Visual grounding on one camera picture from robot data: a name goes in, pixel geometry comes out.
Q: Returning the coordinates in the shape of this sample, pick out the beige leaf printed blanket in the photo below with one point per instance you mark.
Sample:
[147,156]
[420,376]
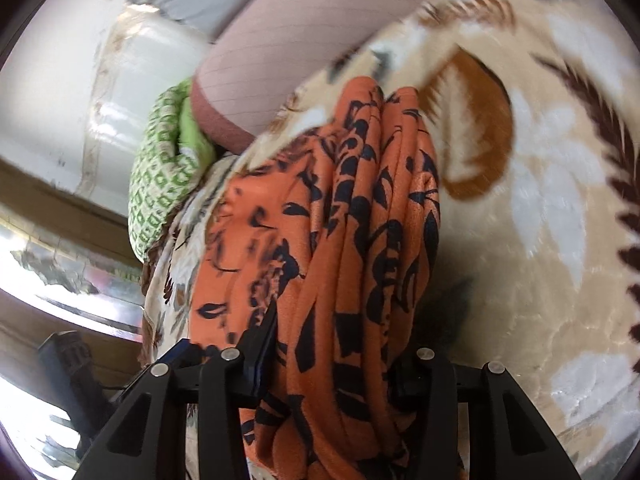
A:
[540,170]

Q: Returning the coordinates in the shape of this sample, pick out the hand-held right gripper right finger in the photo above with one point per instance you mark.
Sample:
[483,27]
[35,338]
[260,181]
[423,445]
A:
[431,385]

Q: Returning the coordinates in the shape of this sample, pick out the orange floral garment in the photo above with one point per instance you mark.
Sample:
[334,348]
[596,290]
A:
[350,270]

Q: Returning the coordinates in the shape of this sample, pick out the wooden frame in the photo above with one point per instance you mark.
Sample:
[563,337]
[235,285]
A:
[60,195]

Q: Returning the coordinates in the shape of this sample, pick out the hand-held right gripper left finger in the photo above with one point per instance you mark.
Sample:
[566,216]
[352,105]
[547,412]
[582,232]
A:
[260,360]

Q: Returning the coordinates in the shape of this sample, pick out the green patterned cloth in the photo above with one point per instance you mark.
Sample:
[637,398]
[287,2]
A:
[160,170]

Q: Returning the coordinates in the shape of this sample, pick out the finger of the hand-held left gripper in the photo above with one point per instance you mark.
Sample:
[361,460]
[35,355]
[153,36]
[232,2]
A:
[182,352]

